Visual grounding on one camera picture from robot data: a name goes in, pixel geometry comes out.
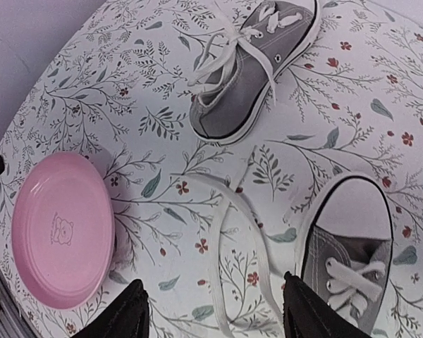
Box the aluminium front rail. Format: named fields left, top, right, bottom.
left=0, top=272, right=35, bottom=337

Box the pink plastic plate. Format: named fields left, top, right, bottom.
left=11, top=151, right=115, bottom=310

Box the grey sneaker with red sole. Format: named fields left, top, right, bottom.
left=191, top=172, right=393, bottom=337

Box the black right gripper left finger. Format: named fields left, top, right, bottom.
left=73, top=279, right=149, bottom=338

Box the floral patterned table mat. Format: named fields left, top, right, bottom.
left=0, top=1, right=423, bottom=337

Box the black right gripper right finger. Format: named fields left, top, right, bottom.
left=283, top=272, right=368, bottom=338

